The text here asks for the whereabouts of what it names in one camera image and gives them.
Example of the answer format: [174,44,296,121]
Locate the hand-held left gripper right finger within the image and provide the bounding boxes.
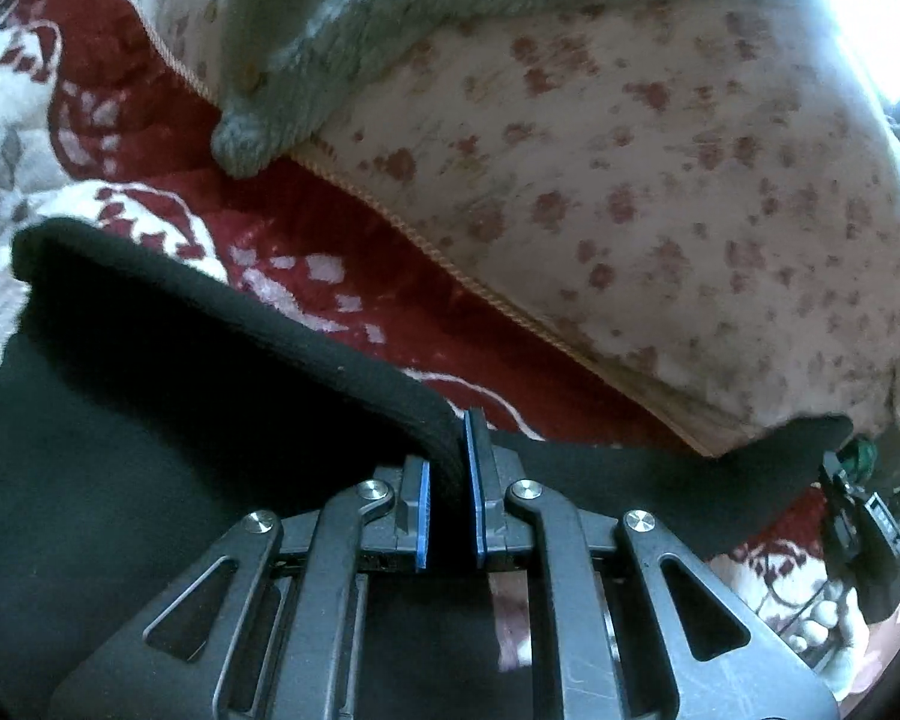
[461,408,841,720]

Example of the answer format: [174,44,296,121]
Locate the person's right hand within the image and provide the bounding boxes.
[787,591,875,695]

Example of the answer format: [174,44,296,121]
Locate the floral cream pillow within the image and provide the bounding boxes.
[82,0,900,460]

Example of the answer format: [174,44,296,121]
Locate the red and white patterned blanket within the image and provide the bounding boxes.
[0,0,871,683]

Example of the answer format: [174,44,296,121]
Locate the black pants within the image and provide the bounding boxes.
[0,217,856,720]

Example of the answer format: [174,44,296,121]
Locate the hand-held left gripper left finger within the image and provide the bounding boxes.
[49,456,431,720]

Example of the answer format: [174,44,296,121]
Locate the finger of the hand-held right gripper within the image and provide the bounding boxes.
[820,451,900,623]

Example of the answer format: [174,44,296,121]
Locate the grey fluffy knitted cloth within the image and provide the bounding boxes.
[210,0,803,179]

